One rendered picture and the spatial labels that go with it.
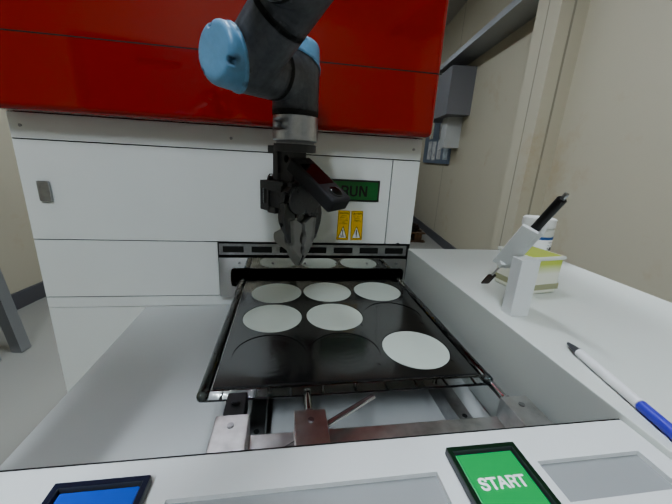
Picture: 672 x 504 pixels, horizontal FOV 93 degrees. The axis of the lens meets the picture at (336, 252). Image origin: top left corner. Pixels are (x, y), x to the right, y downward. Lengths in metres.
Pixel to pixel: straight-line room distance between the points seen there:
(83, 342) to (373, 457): 0.79
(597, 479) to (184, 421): 0.44
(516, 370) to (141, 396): 0.52
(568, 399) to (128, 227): 0.79
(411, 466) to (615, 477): 0.15
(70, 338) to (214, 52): 0.72
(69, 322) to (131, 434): 0.47
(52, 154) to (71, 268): 0.23
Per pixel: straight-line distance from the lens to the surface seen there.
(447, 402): 0.52
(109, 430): 0.55
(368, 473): 0.27
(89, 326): 0.93
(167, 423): 0.53
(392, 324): 0.58
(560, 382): 0.45
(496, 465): 0.30
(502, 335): 0.51
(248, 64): 0.47
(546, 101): 2.91
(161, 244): 0.80
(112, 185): 0.81
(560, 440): 0.35
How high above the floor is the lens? 1.17
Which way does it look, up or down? 16 degrees down
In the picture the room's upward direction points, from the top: 3 degrees clockwise
